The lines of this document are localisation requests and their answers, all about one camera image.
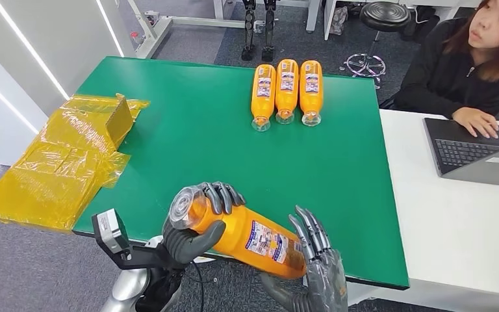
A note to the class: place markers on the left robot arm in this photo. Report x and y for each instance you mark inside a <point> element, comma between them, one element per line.
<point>129,288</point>

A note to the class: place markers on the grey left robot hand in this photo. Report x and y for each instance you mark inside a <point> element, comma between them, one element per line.
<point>189,245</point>

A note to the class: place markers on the white metal frame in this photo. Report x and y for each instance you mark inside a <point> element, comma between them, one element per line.
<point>167,26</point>

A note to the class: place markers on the green table mat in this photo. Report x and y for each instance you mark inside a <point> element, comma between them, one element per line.
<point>215,163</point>

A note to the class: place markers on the person's hand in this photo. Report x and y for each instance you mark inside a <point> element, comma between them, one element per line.
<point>475,122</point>

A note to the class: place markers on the black robot leg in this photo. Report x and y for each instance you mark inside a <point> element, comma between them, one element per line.
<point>269,30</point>
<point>248,30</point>

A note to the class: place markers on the orange juice bottle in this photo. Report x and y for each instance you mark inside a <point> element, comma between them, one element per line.
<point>263,97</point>
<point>311,92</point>
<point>249,241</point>
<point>286,90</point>

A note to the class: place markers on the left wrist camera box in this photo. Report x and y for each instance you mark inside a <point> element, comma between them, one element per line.
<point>109,230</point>

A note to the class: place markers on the yellow plastic wrapped carton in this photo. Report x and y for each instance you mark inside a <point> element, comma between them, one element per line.
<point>60,163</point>

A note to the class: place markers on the grey laptop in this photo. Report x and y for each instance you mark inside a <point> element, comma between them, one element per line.
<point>469,150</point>

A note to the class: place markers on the person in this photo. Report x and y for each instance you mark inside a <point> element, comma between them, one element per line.
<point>447,73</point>

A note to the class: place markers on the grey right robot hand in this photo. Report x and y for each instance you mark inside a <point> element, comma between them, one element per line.
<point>322,275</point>

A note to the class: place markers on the black round stool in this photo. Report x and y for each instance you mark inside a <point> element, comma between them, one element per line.
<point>383,19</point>

